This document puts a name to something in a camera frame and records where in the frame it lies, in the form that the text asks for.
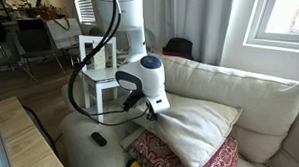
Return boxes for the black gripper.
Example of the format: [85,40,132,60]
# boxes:
[144,107,162,123]

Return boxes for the cream white pillow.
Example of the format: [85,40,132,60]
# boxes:
[130,91,244,167]

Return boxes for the white wooden stool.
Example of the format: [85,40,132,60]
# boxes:
[75,34,124,125]

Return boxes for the red patterned pillow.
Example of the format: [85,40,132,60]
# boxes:
[128,129,241,167]

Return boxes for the flat beige cushion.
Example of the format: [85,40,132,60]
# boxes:
[117,126,143,152]

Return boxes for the black remote control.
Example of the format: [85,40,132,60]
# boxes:
[90,130,109,148]

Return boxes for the black hat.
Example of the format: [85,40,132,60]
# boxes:
[161,37,195,61]

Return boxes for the grey curtain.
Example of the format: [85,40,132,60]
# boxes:
[139,0,234,67]

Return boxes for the beige fabric sofa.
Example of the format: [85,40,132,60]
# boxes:
[58,49,299,167]

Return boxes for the white window blinds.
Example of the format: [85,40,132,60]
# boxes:
[71,0,97,25]

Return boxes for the light wooden table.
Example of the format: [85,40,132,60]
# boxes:
[0,95,69,167]

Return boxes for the black office chair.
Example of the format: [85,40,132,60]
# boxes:
[0,19,41,84]
[14,18,69,75]

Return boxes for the potted plants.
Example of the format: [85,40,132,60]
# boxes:
[26,1,66,22]

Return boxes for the black floor cable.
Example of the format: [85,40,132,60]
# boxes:
[20,105,60,154]

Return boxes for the white bag with black handle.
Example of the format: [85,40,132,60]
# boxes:
[44,17,85,51]

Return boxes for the white window frame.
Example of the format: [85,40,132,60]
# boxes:
[243,0,299,52]

